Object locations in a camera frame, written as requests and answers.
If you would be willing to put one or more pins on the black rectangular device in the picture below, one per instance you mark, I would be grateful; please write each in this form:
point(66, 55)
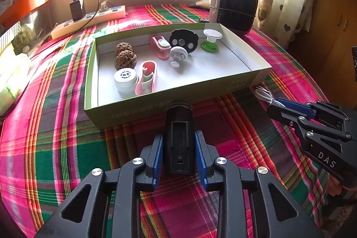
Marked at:
point(178, 126)

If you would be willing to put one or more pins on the orange box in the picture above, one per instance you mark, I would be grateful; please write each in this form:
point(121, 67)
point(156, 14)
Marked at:
point(30, 1)

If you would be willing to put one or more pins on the green tissue pack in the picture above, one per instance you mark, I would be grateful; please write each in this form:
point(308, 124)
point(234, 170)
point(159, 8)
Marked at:
point(11, 81)

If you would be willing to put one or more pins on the beige power strip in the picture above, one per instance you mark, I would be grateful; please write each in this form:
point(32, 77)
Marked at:
point(111, 12)

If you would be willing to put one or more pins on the clear plastic container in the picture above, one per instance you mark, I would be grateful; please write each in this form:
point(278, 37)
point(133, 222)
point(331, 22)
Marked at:
point(30, 29)

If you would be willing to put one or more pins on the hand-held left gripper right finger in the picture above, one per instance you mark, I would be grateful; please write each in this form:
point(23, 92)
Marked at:
point(200, 160)

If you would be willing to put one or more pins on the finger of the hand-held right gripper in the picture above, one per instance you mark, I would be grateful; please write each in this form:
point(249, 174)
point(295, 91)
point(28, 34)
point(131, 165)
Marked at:
point(292, 105)
point(279, 112)

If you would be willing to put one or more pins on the white round knob gadget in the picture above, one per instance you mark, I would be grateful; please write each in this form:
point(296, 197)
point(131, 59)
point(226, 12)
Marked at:
point(178, 54)

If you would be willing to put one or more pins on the green cardboard box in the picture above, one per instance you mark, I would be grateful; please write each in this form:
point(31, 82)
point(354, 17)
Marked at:
point(195, 73)

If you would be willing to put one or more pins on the small black object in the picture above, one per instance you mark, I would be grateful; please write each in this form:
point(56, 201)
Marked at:
point(203, 21)

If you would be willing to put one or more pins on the grey portable heater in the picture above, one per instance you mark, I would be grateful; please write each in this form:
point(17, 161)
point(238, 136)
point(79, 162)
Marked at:
point(237, 6)

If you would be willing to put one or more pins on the large pink clip holder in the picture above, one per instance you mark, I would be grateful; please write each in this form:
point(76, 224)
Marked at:
point(154, 79)

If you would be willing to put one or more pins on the white plug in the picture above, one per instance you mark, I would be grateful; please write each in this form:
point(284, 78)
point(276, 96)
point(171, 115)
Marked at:
point(104, 6)

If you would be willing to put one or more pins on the black round device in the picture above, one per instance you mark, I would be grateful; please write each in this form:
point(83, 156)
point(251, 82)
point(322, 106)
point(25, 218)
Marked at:
point(178, 36)

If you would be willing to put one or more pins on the small pink clip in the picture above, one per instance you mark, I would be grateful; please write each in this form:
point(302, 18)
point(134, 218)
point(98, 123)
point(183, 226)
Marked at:
point(159, 49)

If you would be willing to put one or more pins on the white and green spool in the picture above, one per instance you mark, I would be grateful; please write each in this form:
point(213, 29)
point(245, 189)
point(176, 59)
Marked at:
point(212, 34)

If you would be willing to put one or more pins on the small white jar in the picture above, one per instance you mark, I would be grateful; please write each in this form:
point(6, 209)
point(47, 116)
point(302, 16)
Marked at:
point(125, 79)

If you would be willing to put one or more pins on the black charger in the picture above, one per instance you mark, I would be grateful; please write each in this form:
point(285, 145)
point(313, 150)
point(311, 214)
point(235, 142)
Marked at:
point(76, 10)

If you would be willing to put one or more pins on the brown wrinkled walnut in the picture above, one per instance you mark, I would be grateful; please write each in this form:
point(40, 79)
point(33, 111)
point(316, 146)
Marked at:
point(125, 61)
point(122, 48)

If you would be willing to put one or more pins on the wooden cabinet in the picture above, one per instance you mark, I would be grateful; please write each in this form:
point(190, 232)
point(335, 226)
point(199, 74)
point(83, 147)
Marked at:
point(334, 31)

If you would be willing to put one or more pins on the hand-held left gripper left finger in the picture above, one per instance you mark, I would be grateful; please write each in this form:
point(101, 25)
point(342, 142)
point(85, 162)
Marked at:
point(157, 160)

